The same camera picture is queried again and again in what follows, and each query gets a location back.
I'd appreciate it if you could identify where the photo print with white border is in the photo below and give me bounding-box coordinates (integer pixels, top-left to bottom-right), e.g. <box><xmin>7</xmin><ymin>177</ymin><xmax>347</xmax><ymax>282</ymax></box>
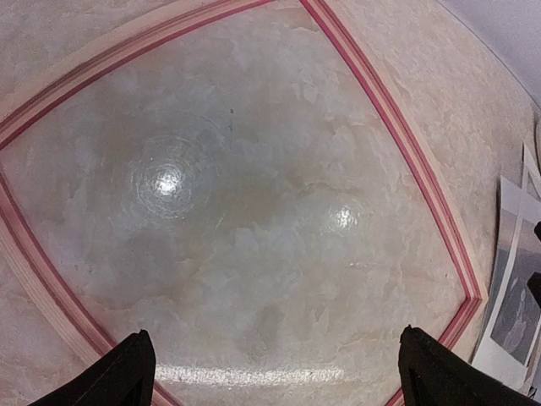
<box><xmin>473</xmin><ymin>196</ymin><xmax>540</xmax><ymax>389</ymax></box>

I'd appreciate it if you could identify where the pink wooden picture frame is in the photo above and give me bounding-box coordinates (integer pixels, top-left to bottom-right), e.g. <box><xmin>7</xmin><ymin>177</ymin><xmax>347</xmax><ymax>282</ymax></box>
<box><xmin>1</xmin><ymin>1</ymin><xmax>484</xmax><ymax>405</ymax></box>

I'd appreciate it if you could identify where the white mat board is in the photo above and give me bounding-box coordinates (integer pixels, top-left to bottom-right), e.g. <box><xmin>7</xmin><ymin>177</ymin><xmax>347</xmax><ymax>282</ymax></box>
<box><xmin>500</xmin><ymin>145</ymin><xmax>540</xmax><ymax>239</ymax></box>

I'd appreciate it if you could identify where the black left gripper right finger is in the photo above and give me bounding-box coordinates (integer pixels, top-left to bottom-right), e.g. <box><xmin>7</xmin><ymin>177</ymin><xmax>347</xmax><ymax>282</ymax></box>
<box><xmin>398</xmin><ymin>326</ymin><xmax>536</xmax><ymax>406</ymax></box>

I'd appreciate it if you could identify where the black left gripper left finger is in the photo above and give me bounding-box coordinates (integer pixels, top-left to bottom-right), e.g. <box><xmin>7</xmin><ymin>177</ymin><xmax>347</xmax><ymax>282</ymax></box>
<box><xmin>33</xmin><ymin>330</ymin><xmax>155</xmax><ymax>406</ymax></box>

